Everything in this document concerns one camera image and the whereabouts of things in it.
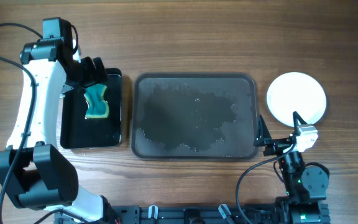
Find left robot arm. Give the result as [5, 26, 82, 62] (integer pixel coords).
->
[0, 17, 122, 223]

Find green yellow sponge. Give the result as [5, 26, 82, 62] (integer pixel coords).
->
[84, 84, 109, 119]

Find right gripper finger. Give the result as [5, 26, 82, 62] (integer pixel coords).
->
[254, 115, 272, 147]
[293, 111, 307, 128]

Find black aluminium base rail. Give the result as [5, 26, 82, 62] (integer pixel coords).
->
[104, 203, 331, 224]

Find black rectangular water tray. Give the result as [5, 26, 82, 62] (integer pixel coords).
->
[60, 68, 122, 149]

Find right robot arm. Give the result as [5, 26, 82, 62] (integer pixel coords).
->
[254, 111, 331, 223]

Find dark brown serving tray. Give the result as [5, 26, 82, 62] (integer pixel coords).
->
[131, 72, 259, 161]

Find white plate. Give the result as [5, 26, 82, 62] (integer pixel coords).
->
[266, 72, 327, 127]

